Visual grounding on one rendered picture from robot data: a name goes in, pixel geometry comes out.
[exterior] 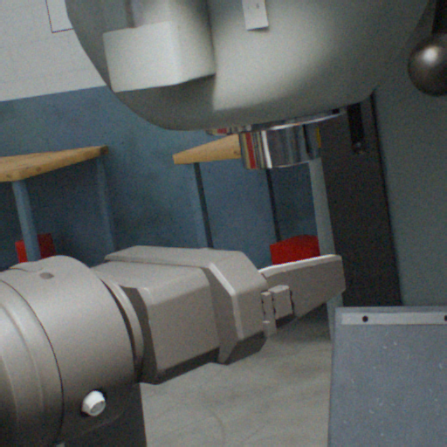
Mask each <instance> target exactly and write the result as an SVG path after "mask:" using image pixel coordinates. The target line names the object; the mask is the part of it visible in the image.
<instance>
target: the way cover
mask: <svg viewBox="0 0 447 447"><path fill-rule="evenodd" d="M347 319H349V320H347ZM377 321H378V323H377ZM386 334H388V335H387V336H386V337H385V335H386ZM394 342H395V343H396V345H395V344H394ZM383 346H385V347H388V348H384V347H383ZM403 350H404V352H403ZM408 354H409V359H408ZM350 358H352V360H351V361H350ZM439 364H441V366H442V368H441V367H440V365H439ZM373 367H376V369H374V368H373ZM352 378H353V380H354V382H353V383H352V380H351V379H352ZM430 390H431V391H432V393H431V392H430ZM377 398H378V402H377ZM434 399H438V400H437V401H434ZM380 403H382V405H379V404H380ZM391 403H393V404H394V405H393V404H391ZM369 411H372V412H374V414H371V413H369ZM437 414H439V416H437ZM344 421H346V423H344ZM381 421H384V422H382V423H381ZM381 433H384V435H381ZM327 447H447V306H439V307H438V308H437V307H436V306H390V307H335V308H334V335H333V352H332V370H331V388H330V389H329V406H328V424H327Z"/></svg>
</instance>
